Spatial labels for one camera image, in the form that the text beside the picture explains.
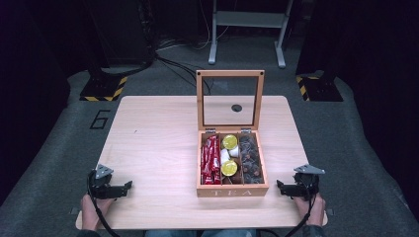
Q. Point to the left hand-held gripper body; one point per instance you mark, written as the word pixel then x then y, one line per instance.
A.
pixel 100 186

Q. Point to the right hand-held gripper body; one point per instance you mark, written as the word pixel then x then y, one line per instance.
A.
pixel 306 186

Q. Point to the person's right hand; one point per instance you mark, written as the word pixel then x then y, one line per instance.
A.
pixel 313 210

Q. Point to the person's left hand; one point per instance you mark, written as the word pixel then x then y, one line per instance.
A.
pixel 90 210

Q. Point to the pile of dark tea packets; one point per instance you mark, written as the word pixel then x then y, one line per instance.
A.
pixel 251 159

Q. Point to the wooden box with window lid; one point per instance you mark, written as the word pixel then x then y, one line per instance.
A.
pixel 230 191

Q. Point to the yellow-lidded capsule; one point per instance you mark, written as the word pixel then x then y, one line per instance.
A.
pixel 229 142
pixel 229 168

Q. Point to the white capsule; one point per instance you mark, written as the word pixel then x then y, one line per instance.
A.
pixel 224 156
pixel 234 151

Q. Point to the row of red sachets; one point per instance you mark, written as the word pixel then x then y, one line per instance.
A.
pixel 210 161

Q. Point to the black stand with striped base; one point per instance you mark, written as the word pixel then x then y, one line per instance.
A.
pixel 318 89
pixel 105 87

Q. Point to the grey metal stand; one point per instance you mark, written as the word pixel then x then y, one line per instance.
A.
pixel 247 19

